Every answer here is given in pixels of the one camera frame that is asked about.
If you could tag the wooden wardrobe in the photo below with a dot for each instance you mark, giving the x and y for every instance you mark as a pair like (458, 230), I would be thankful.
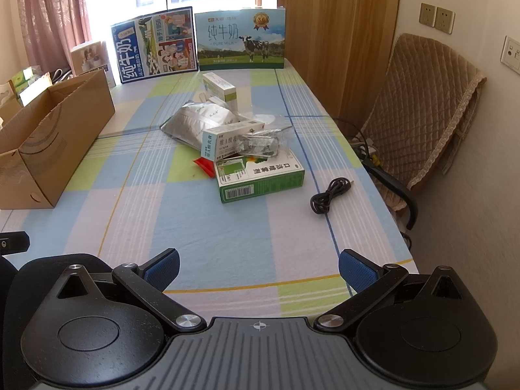
(341, 48)

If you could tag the pink curtain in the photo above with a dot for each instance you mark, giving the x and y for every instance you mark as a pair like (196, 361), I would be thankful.
(51, 28)

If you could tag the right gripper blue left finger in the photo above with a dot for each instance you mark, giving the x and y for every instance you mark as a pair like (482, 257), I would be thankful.
(156, 273)

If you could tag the checkered tablecloth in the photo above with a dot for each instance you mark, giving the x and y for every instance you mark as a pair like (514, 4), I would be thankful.
(138, 192)

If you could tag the clear plastic case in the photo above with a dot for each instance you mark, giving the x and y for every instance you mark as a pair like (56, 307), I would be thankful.
(267, 142)

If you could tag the beige wall socket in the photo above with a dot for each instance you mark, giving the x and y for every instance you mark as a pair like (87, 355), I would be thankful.
(427, 15)
(444, 20)

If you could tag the silver foil bag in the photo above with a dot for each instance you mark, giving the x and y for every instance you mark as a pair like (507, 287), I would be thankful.
(188, 122)

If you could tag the brown quilted chair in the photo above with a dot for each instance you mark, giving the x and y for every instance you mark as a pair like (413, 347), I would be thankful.
(420, 117)

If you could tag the red candy packet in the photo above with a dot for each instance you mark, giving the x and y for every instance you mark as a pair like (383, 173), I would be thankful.
(206, 166)

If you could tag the green mouth spray box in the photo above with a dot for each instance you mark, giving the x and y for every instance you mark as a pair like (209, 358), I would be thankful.
(243, 177)

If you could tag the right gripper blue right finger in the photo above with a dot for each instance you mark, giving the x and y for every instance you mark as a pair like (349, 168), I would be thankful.
(360, 273)

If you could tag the white green medicine box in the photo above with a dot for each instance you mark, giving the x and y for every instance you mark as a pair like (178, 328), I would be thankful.
(219, 87)

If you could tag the green cow milk box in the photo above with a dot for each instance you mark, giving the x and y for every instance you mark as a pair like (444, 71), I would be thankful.
(241, 39)

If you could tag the brown cardboard box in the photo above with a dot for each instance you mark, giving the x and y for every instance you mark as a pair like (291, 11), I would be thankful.
(43, 144)

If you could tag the white wall outlet plate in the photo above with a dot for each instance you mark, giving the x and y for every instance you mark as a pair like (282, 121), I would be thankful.
(510, 54)

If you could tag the white appliance product box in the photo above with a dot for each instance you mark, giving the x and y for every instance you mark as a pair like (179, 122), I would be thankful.
(91, 56)

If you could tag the light blue cream box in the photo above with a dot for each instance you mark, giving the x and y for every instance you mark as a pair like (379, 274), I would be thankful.
(219, 142)

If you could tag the blue milk carton box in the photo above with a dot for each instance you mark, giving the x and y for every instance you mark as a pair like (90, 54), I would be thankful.
(155, 45)

